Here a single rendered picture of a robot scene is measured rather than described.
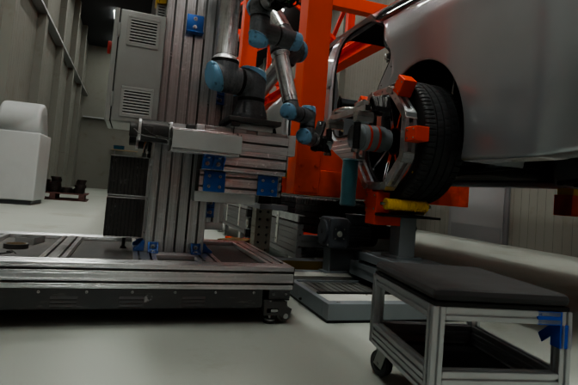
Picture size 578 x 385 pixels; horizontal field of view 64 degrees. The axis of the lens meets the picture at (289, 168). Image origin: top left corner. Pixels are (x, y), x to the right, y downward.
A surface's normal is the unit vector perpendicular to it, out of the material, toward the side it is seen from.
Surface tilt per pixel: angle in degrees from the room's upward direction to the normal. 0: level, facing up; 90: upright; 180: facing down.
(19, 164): 90
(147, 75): 90
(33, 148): 90
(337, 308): 90
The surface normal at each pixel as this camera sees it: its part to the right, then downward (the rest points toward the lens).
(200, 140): 0.33, -0.02
